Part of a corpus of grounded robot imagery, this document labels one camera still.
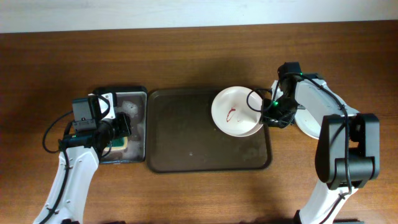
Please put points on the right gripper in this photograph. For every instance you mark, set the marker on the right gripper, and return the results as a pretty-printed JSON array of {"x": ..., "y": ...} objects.
[{"x": 274, "y": 116}]

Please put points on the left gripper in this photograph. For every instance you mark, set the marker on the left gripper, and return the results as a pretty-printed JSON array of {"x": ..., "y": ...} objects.
[{"x": 123, "y": 125}]

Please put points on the green and yellow sponge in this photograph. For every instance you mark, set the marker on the green and yellow sponge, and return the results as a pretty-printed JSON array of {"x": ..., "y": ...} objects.
[{"x": 118, "y": 144}]

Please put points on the pale green plate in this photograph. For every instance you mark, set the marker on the pale green plate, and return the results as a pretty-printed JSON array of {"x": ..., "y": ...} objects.
[{"x": 317, "y": 104}]

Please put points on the pinkish white plate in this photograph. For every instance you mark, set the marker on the pinkish white plate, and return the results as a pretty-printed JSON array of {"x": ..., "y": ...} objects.
[{"x": 234, "y": 111}]

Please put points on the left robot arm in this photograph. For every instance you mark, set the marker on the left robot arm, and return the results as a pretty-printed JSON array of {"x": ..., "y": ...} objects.
[{"x": 80, "y": 154}]

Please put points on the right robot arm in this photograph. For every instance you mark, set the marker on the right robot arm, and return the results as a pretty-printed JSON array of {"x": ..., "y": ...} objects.
[{"x": 347, "y": 154}]

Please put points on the small black sponge tray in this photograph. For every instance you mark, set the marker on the small black sponge tray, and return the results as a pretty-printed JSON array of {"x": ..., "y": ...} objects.
[{"x": 131, "y": 100}]

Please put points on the large brown serving tray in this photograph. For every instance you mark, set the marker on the large brown serving tray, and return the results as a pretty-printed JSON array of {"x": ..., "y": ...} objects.
[{"x": 182, "y": 137}]

